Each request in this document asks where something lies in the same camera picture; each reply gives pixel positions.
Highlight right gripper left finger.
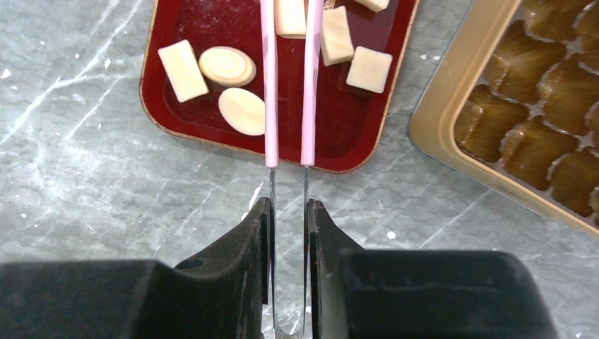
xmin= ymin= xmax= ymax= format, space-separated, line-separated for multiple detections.
xmin=1 ymin=198 xmax=271 ymax=338

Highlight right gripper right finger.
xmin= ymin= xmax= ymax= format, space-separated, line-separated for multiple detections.
xmin=307 ymin=200 xmax=559 ymax=338

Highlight oval white chocolate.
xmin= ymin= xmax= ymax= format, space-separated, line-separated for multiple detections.
xmin=218 ymin=88 xmax=266 ymax=136

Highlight pink metal tweezers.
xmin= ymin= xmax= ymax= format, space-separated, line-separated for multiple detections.
xmin=260 ymin=1 xmax=324 ymax=338

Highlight rectangular white chocolate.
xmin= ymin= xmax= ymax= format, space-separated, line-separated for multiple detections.
xmin=158 ymin=40 xmax=209 ymax=102

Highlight square white chocolate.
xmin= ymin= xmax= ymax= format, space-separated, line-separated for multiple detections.
xmin=345 ymin=46 xmax=393 ymax=94

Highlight round swirl white chocolate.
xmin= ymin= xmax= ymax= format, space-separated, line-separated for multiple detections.
xmin=198 ymin=46 xmax=257 ymax=87

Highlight gold chocolate box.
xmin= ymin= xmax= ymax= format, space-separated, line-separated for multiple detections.
xmin=409 ymin=1 xmax=598 ymax=234

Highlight red rectangular tray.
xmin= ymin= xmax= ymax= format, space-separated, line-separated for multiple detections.
xmin=139 ymin=1 xmax=419 ymax=174

